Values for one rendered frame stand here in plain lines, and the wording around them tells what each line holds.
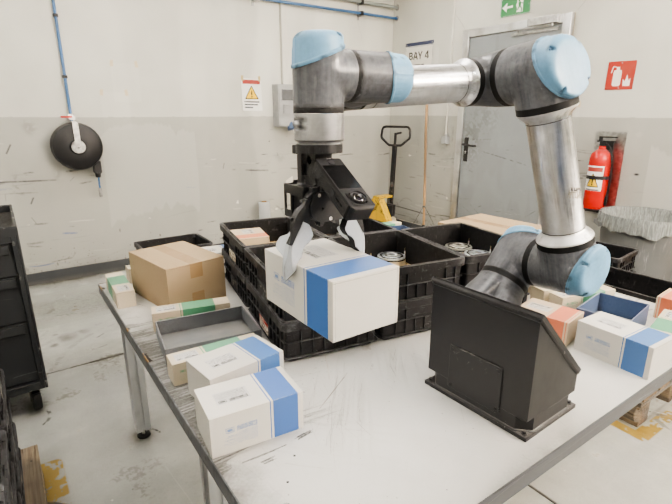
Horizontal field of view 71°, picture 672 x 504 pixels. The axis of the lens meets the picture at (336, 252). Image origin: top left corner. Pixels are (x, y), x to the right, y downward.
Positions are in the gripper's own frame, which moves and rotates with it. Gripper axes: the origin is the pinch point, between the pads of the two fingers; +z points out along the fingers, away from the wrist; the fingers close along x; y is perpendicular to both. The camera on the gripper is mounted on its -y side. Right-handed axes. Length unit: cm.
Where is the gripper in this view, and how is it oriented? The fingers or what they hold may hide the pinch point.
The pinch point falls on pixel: (328, 273)
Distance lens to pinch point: 75.0
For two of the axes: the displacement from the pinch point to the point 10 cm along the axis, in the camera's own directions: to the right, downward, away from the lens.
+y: -5.7, -2.2, 7.9
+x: -8.2, 1.6, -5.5
